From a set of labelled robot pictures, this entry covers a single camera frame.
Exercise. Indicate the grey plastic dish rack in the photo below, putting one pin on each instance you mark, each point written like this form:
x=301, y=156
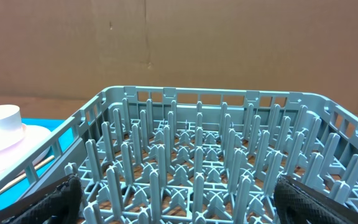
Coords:
x=188, y=155

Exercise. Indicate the pink plate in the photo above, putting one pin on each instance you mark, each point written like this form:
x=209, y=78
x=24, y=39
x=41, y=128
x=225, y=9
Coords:
x=32, y=136

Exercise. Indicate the white paper cup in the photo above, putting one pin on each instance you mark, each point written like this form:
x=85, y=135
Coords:
x=12, y=130

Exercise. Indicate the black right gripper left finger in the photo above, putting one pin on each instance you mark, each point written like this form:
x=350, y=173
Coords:
x=57, y=203

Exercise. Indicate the left wooden chopstick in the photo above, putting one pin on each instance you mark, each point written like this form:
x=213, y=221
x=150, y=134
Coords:
x=23, y=175

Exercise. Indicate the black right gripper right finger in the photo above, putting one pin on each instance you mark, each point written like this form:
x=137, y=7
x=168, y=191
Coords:
x=298, y=203

